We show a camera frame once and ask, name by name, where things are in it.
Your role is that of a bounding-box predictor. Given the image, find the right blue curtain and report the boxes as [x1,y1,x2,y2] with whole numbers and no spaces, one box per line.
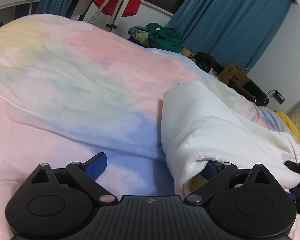
[167,0,294,70]

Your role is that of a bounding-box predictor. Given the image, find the black sofa chair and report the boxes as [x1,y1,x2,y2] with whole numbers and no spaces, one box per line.
[187,52,269,106]

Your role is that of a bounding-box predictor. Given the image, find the pastel tie-dye bed blanket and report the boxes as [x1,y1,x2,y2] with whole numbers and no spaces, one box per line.
[0,14,287,239]

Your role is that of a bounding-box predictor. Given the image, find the brown paper bag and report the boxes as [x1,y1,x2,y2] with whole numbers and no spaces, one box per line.
[218,63,250,87]

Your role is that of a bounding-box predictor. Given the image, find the green garment pile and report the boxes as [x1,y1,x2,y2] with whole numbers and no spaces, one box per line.
[128,23,184,53]

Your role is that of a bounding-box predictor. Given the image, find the wall power outlet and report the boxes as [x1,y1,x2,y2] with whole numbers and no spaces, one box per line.
[273,90,286,105]

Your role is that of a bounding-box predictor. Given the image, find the red garment on rack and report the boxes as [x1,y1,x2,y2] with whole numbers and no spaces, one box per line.
[93,0,141,17]

